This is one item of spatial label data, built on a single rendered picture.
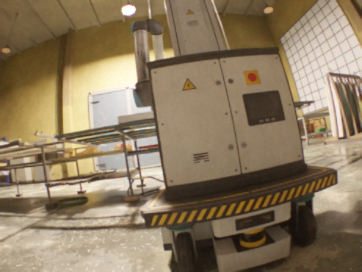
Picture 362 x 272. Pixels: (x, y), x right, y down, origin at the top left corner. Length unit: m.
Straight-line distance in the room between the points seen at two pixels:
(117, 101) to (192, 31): 7.84
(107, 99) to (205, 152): 8.61
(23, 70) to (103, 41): 5.69
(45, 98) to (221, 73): 10.59
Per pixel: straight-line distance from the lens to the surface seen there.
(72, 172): 9.09
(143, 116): 1.87
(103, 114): 8.98
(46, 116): 10.64
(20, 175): 10.96
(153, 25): 1.55
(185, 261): 0.66
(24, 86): 12.51
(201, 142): 0.64
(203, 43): 1.28
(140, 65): 1.35
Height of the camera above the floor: 0.48
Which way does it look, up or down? 5 degrees up
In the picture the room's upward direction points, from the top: 9 degrees counter-clockwise
